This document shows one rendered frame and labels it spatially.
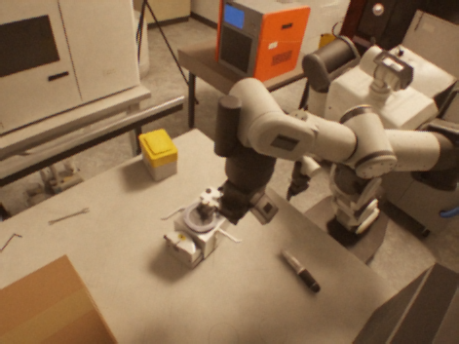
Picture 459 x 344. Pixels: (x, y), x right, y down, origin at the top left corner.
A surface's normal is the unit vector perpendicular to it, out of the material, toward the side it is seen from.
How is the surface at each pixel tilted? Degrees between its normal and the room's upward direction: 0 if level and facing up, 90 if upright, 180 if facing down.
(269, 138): 90
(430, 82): 20
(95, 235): 0
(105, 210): 0
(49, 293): 0
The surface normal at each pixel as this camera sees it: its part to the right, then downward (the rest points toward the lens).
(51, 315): 0.11, -0.70
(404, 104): -0.17, -0.52
